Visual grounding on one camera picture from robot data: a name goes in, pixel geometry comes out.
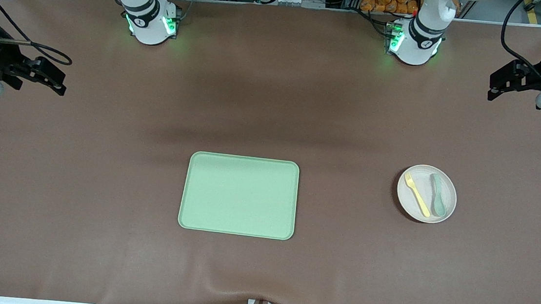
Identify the yellow plastic fork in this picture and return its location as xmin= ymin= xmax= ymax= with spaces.
xmin=401 ymin=171 xmax=435 ymax=219

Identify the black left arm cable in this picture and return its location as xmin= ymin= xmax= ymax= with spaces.
xmin=498 ymin=0 xmax=541 ymax=69

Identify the orange netted items pile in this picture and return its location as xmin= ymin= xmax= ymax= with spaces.
xmin=360 ymin=0 xmax=421 ymax=17

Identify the light green rectangular tray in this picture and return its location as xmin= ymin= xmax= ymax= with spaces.
xmin=177 ymin=150 xmax=301 ymax=242

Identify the beige round plate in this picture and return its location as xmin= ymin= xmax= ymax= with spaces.
xmin=394 ymin=162 xmax=460 ymax=226

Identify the brown table cover mat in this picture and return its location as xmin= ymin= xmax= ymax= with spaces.
xmin=0 ymin=0 xmax=541 ymax=304

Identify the teal green plastic spoon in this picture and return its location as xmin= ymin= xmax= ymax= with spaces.
xmin=426 ymin=173 xmax=450 ymax=218

